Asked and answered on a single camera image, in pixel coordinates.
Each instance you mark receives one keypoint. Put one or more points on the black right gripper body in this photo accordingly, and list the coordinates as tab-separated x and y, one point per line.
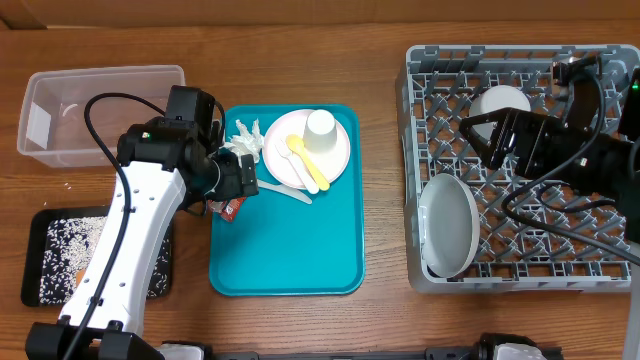
532	154

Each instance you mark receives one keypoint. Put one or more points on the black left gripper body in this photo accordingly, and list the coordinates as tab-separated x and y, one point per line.
229	183

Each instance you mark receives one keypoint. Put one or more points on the red snack wrapper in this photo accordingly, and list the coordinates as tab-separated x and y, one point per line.
226	210

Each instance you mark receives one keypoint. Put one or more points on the white napkin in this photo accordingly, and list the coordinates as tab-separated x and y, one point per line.
247	142

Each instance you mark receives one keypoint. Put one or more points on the grey small bowl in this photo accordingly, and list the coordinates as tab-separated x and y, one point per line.
498	97

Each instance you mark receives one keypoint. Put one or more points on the grey round plate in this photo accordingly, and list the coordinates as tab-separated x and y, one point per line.
451	233

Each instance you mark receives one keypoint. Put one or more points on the orange food cube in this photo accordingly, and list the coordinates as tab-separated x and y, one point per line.
79	276

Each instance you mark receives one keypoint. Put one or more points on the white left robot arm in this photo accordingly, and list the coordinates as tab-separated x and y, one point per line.
162	166

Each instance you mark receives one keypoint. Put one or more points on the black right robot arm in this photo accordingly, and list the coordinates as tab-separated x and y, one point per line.
587	110

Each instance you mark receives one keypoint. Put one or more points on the grey dishwasher rack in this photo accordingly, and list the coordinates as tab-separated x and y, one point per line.
436	87

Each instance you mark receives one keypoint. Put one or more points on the grey plastic knife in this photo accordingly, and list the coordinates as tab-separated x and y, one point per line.
285	190

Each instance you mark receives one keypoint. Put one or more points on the yellow plastic spoon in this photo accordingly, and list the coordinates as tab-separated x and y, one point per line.
296	144

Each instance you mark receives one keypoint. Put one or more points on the teal plastic tray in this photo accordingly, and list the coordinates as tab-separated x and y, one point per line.
277	245

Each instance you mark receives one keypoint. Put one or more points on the white paper cup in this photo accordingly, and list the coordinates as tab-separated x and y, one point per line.
320	132

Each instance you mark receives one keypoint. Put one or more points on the white round plate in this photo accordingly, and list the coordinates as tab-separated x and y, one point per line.
331	163

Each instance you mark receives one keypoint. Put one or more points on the black rice tray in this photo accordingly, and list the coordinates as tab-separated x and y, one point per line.
61	242

